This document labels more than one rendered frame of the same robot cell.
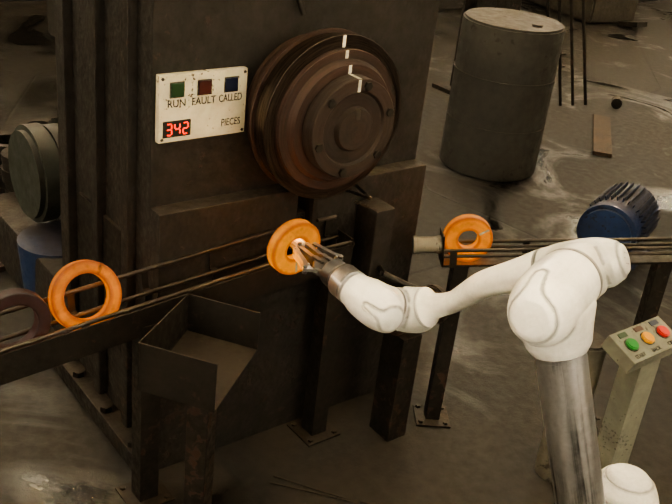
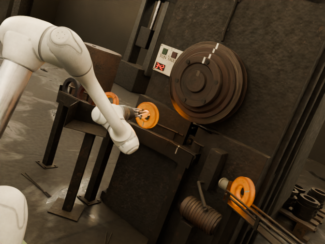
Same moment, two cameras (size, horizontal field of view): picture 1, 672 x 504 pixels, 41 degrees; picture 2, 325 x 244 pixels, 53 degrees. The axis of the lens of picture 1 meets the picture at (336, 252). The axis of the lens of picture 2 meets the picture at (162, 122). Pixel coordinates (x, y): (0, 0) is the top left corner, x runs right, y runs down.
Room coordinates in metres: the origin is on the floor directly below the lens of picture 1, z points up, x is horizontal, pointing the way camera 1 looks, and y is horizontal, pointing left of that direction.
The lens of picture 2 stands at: (1.69, -1.69, 1.25)
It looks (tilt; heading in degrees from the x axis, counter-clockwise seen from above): 13 degrees down; 72
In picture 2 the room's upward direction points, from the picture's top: 20 degrees clockwise
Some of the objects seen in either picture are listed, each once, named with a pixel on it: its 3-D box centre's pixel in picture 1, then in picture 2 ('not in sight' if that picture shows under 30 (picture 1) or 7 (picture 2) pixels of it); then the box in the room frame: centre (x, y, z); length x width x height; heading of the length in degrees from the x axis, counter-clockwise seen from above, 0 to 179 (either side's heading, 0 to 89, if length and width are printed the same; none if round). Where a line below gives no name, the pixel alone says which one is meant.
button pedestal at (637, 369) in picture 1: (622, 419); not in sight; (2.30, -0.93, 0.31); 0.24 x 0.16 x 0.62; 130
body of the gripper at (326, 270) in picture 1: (329, 269); (130, 113); (2.05, 0.01, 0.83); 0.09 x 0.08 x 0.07; 40
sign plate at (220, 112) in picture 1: (202, 104); (172, 62); (2.29, 0.39, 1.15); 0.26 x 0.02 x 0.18; 130
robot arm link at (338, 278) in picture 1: (347, 283); (121, 113); (1.99, -0.04, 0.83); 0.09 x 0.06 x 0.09; 130
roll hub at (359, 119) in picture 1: (350, 127); (197, 81); (2.35, 0.00, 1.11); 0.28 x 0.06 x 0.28; 130
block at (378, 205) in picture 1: (371, 237); (212, 168); (2.59, -0.11, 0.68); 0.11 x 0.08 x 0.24; 40
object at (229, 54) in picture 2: (328, 115); (205, 83); (2.42, 0.06, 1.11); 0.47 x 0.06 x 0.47; 130
